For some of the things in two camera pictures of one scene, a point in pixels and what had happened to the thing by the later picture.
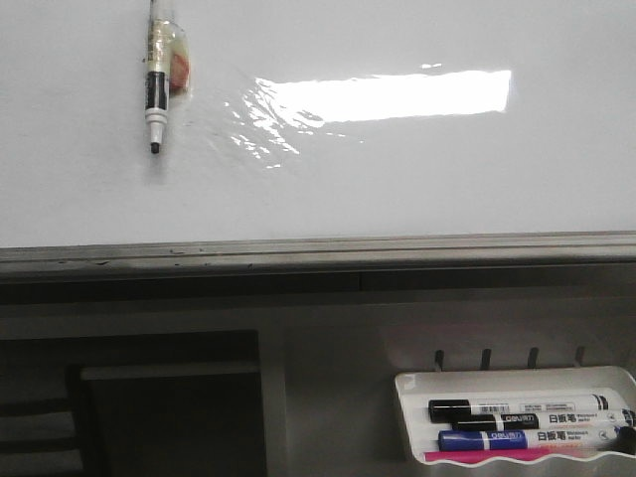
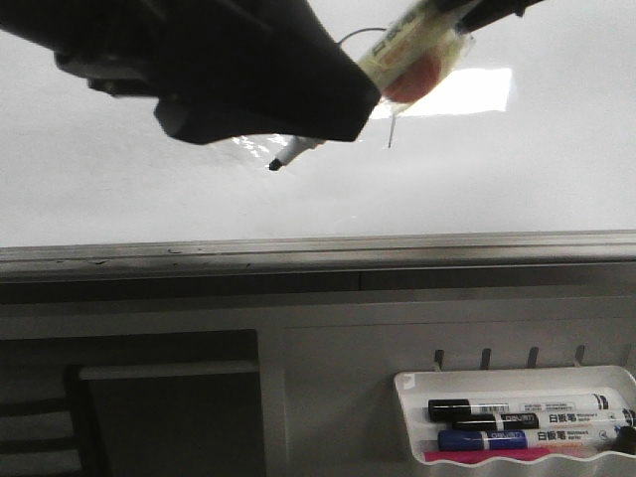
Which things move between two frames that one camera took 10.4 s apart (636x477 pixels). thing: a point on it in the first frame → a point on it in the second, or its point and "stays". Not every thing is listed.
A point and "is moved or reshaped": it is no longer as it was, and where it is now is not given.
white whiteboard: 318,137 stays
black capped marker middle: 565,420 stays
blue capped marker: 533,439 stays
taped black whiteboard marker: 168,71 is moved or reshaped
